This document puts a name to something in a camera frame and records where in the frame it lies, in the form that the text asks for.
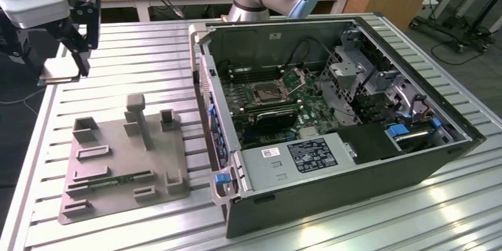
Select black graphics card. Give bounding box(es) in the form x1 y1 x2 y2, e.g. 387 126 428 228
249 106 299 135

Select black wheeled equipment cart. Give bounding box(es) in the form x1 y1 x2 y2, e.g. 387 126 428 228
410 0 502 55

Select black open PC case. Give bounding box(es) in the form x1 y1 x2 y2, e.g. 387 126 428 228
187 15 487 239

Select green RAM stick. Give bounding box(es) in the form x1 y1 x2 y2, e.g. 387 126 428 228
88 175 139 189

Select grey power supply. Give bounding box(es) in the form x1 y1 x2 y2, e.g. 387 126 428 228
239 132 358 192

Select black floor cable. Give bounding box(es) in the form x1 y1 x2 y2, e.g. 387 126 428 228
431 41 486 65

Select metal disk bay cage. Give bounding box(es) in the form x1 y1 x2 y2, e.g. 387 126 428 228
320 29 396 125

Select black looped wire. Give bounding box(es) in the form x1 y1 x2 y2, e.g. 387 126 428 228
284 37 335 66

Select CPU socket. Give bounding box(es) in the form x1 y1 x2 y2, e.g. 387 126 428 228
249 82 289 105

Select silver CPU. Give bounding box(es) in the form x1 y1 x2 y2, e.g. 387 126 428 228
37 56 81 87

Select white floor cable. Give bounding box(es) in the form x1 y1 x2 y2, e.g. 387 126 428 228
0 88 44 114

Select metal socket cover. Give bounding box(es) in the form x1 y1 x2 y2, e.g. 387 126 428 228
279 68 311 95

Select grey parts rack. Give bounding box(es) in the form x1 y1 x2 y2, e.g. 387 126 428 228
57 93 192 225

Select silver chipset heat sink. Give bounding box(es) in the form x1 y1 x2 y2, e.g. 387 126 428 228
299 127 321 139

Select coloured wire bundle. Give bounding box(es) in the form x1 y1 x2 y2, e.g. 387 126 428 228
407 95 432 123

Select blue disk carrier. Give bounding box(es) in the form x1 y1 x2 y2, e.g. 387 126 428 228
384 123 411 146

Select black plastic shroud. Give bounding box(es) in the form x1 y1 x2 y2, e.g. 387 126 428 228
336 123 404 165

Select green motherboard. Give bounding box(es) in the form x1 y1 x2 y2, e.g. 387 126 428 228
219 65 342 150

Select black RAM slot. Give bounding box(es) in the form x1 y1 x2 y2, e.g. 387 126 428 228
229 73 284 79
227 67 283 73
231 76 284 83
228 70 283 76

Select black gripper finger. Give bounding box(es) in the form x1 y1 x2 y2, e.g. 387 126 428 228
0 9 46 81
48 0 101 78

